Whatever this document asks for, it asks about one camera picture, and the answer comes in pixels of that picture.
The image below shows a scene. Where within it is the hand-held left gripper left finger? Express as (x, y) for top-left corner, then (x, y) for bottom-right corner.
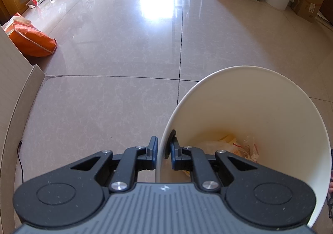
(70, 136), (159, 192)

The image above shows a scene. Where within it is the black cable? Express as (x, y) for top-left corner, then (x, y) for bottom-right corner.
(17, 140), (25, 186)

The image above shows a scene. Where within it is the white plastic bucket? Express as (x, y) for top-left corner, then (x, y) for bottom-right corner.
(155, 66), (332, 227)

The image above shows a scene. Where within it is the orange woven bag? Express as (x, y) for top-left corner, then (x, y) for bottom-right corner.
(2, 13), (58, 58)

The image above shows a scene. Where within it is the red white snack wrapper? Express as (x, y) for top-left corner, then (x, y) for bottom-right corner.
(234, 137), (261, 165)

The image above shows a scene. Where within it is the open cardboard box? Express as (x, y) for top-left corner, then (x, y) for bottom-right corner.
(292, 0), (329, 24)

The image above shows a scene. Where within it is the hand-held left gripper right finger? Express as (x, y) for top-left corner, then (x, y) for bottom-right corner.
(169, 137), (264, 190)

